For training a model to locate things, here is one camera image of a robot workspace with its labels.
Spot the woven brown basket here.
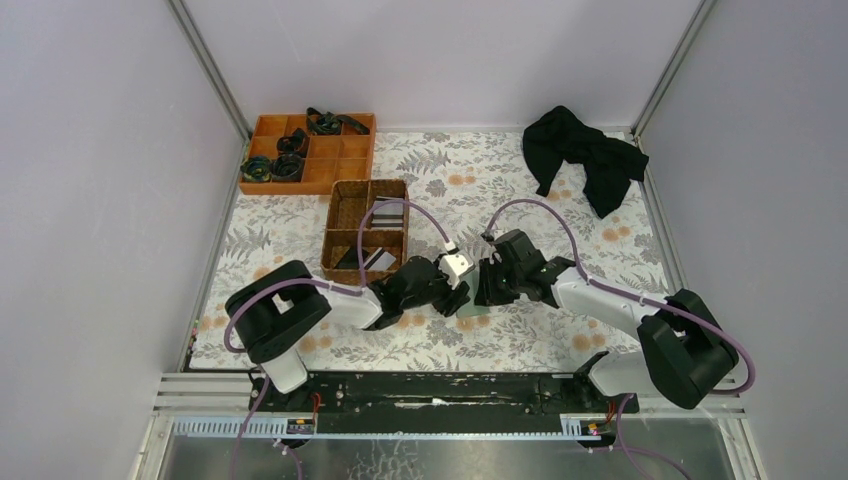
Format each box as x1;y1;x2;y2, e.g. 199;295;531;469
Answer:
320;179;409;286

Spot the green card holder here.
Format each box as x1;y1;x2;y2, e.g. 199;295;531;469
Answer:
456;284;490;318

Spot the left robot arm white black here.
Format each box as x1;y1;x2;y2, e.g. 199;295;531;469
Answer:
223;252;474;394

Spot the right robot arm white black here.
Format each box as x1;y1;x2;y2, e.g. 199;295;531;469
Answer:
475;229;740;410

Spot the card in basket lower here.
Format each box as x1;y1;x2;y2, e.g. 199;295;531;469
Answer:
364;247;397;271

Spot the black item in basket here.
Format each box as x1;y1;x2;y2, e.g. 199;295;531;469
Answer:
334;247;371;270

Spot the black cloth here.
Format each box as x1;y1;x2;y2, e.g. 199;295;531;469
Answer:
521;105;649;219

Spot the orange divided tray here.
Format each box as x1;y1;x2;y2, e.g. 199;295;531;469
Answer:
239;108;377;195

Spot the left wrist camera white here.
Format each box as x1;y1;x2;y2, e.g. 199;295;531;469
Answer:
438;251;476;289

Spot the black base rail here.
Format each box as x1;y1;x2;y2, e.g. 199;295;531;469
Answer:
247;369;639;430

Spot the white slotted cable duct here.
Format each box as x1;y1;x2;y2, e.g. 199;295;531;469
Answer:
171;415;604;444

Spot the black strap coil lower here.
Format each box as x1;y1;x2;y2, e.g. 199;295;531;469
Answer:
273;153;307;183

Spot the black strap coil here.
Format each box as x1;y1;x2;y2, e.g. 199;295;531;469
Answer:
273;153;307;183
277;128;311;158
241;156;276;184

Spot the black strap top tray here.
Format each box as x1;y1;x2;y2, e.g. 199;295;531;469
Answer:
305;107;371;137

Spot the black strap coil middle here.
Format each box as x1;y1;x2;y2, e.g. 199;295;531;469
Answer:
277;128;311;158

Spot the black strap coil left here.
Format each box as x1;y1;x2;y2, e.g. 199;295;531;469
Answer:
241;156;276;184

